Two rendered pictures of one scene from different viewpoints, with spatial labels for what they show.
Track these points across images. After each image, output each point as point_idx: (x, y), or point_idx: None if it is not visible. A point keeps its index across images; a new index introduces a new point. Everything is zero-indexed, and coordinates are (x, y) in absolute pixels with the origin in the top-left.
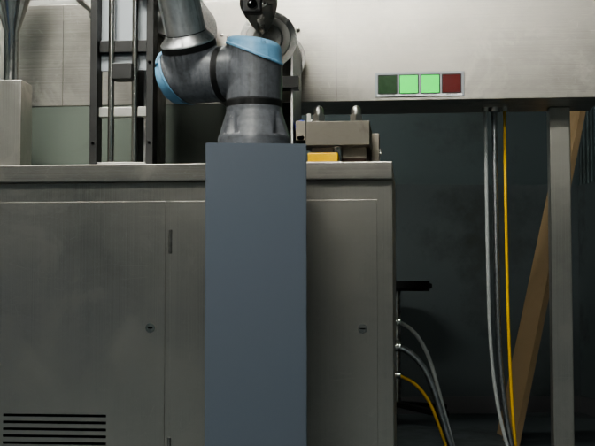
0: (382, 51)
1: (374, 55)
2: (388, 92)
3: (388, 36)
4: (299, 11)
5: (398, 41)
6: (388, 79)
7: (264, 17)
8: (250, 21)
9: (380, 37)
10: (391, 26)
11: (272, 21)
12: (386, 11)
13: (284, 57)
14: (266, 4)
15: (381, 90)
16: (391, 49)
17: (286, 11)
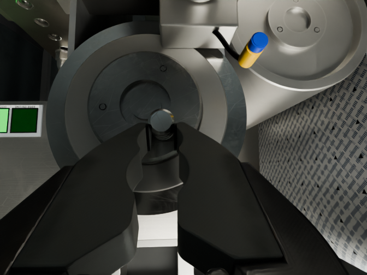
0: (30, 165)
1: (40, 160)
2: (23, 109)
3: (19, 185)
4: (141, 221)
5: (5, 179)
6: (22, 127)
7: (139, 173)
8: (219, 145)
9: (30, 184)
10: (13, 200)
11: (95, 148)
12: None
13: (92, 48)
14: (61, 266)
15: (33, 112)
16: (16, 167)
17: (159, 220)
